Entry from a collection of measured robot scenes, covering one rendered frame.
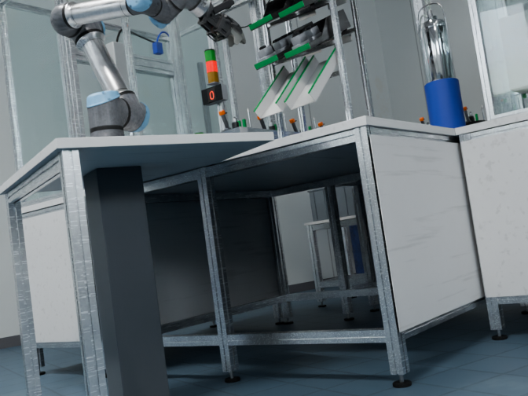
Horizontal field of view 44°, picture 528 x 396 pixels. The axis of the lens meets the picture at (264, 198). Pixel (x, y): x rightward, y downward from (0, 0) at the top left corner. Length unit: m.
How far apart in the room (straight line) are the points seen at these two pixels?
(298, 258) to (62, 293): 3.54
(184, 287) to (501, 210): 1.65
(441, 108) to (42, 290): 2.12
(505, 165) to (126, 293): 1.51
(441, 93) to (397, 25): 4.54
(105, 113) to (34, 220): 1.25
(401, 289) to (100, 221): 1.01
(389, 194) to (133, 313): 0.93
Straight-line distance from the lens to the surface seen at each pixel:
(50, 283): 3.37
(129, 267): 2.23
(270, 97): 2.61
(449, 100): 3.06
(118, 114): 2.33
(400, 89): 7.46
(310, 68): 2.60
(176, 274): 3.40
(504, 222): 2.68
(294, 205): 6.47
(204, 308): 3.53
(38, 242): 3.43
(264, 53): 2.58
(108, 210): 2.22
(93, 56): 2.57
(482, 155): 2.71
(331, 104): 7.00
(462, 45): 6.90
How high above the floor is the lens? 0.50
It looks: 4 degrees up
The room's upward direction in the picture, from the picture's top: 8 degrees counter-clockwise
